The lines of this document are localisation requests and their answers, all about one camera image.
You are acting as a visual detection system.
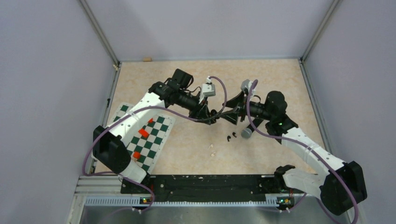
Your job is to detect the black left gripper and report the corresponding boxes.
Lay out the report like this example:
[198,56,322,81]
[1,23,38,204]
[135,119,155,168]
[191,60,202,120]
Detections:
[177,89,212,125]

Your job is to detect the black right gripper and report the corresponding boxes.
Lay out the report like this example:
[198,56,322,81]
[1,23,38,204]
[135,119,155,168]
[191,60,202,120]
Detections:
[219,90,273,125]

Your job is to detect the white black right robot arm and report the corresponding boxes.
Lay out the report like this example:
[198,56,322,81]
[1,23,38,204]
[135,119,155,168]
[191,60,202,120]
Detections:
[225,91,367,216]

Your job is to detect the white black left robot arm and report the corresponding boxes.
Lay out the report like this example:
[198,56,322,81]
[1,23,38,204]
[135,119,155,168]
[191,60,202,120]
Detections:
[91,69,226,193]

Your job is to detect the red hexagonal block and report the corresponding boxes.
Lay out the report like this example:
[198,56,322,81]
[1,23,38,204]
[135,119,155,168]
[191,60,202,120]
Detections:
[138,128,149,138]

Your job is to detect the green white chessboard mat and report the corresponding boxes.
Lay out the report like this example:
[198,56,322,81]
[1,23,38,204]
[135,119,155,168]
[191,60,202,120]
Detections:
[126,113,176,174]

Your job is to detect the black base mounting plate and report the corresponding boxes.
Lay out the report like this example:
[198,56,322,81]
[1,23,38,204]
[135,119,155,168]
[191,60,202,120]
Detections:
[120,175,300,203]

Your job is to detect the red block at edge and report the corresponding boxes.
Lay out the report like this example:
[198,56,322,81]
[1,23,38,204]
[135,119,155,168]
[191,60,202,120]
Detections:
[132,151,141,160]

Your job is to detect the wooden block in corner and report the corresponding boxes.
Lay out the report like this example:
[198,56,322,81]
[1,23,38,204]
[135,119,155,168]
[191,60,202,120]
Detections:
[142,57,152,62]

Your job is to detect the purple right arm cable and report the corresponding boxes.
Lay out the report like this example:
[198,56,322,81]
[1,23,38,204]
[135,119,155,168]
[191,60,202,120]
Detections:
[246,79,360,224]

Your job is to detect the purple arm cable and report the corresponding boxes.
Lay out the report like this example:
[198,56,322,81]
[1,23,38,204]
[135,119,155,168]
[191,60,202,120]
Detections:
[246,79,360,224]
[81,76,228,215]

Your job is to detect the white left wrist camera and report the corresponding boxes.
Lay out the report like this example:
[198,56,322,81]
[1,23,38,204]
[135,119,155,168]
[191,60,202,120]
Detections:
[201,83,216,98]

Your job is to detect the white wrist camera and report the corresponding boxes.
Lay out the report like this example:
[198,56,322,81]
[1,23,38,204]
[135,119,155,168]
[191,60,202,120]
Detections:
[201,83,216,98]
[240,79,253,94]

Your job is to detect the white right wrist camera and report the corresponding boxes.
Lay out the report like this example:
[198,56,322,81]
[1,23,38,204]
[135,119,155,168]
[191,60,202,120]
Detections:
[240,79,253,94]

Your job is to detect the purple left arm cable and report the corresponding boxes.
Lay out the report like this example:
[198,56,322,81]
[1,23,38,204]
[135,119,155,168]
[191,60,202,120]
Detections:
[81,76,228,215]

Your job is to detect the aluminium front rail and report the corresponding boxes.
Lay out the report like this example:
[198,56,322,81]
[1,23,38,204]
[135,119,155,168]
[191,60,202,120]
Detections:
[66,175,367,224]

